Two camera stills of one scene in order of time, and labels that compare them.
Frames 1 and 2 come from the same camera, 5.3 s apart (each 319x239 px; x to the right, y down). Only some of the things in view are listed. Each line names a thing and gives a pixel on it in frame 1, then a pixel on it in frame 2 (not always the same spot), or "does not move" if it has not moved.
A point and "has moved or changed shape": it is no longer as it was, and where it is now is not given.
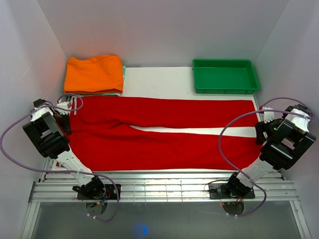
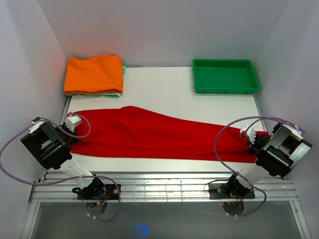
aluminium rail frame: x=159 y=187 does not move
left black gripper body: x=62 y=118 → x=67 y=138
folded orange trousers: x=96 y=74 does not move
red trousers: x=135 y=134 has moved or changed shape
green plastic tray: x=227 y=76 does not move
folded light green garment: x=107 y=93 does not move
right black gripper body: x=270 y=127 → x=259 y=142
